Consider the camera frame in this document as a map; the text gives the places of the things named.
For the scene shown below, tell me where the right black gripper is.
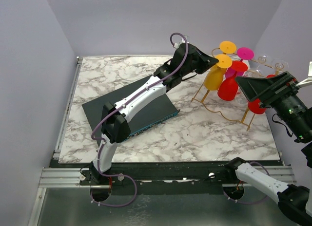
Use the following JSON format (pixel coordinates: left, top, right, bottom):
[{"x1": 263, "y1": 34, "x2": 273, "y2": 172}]
[{"x1": 234, "y1": 67, "x2": 312, "y2": 138}]

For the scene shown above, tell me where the yellow plastic wine glass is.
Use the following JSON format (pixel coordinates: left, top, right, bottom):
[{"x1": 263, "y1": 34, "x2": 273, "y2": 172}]
[{"x1": 204, "y1": 54, "x2": 232, "y2": 91}]

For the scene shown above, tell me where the red plastic wine glass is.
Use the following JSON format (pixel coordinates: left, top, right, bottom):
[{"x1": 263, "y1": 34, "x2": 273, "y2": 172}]
[{"x1": 217, "y1": 60, "x2": 248, "y2": 101}]

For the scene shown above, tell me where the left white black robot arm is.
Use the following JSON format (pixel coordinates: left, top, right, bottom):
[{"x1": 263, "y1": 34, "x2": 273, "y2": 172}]
[{"x1": 91, "y1": 43, "x2": 219, "y2": 185}]

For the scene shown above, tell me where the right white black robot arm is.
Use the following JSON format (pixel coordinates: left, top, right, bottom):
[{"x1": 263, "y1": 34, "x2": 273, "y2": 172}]
[{"x1": 224, "y1": 72, "x2": 312, "y2": 226}]

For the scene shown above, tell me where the clear wine glass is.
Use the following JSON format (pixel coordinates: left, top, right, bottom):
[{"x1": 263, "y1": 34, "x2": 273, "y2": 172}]
[{"x1": 243, "y1": 54, "x2": 289, "y2": 78}]

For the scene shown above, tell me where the magenta plastic wine glass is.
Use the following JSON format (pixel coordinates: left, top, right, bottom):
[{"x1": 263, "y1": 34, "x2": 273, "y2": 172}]
[{"x1": 225, "y1": 47, "x2": 254, "y2": 78}]

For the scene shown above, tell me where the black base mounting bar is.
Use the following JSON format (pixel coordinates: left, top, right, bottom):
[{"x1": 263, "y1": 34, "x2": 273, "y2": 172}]
[{"x1": 48, "y1": 159, "x2": 286, "y2": 195}]

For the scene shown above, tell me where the gold wire glass rack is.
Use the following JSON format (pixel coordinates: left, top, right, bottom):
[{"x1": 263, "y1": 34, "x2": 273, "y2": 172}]
[{"x1": 191, "y1": 47, "x2": 291, "y2": 132}]

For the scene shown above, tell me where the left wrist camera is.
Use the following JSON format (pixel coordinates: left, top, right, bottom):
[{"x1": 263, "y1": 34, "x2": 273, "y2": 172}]
[{"x1": 170, "y1": 36, "x2": 189, "y2": 49}]

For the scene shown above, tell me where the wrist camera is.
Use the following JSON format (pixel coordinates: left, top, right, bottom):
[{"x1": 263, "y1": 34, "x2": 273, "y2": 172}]
[
  {"x1": 170, "y1": 36, "x2": 189, "y2": 49},
  {"x1": 297, "y1": 61, "x2": 312, "y2": 88}
]

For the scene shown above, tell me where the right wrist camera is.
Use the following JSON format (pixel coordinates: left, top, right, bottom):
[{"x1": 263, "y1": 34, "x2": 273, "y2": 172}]
[{"x1": 297, "y1": 61, "x2": 312, "y2": 88}]

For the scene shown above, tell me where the dark blue network switch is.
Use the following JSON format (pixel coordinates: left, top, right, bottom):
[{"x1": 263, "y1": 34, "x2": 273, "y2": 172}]
[{"x1": 82, "y1": 76, "x2": 178, "y2": 137}]

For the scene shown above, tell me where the aluminium extrusion rail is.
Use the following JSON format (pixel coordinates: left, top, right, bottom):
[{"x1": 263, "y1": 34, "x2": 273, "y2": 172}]
[{"x1": 39, "y1": 168, "x2": 110, "y2": 189}]

